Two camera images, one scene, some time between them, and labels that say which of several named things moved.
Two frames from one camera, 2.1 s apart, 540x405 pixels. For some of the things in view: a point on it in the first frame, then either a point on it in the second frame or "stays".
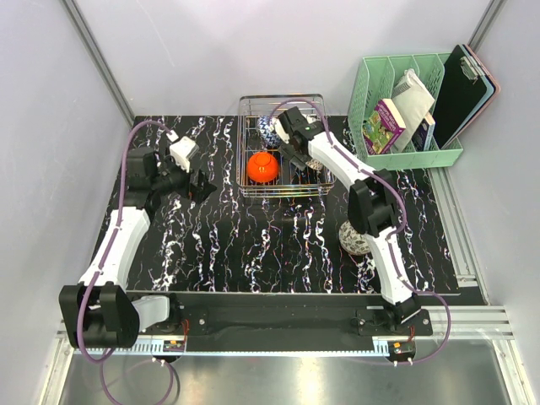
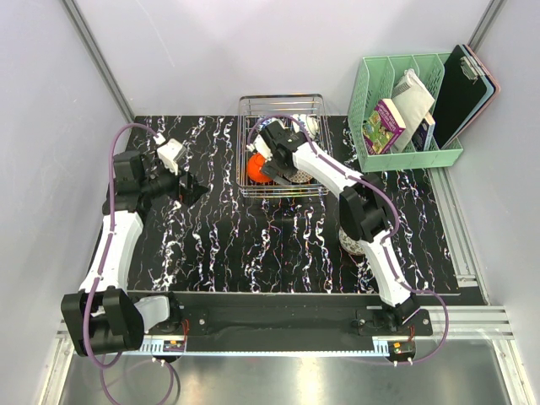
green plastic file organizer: (375, 82) stays
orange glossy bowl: (262, 167) stays
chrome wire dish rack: (262, 170) stays
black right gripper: (298, 161) to (271, 170)
